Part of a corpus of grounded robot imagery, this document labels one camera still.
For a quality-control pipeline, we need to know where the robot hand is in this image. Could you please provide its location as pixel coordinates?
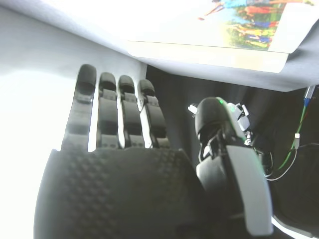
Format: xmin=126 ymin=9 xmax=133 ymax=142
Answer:
xmin=33 ymin=63 xmax=274 ymax=239

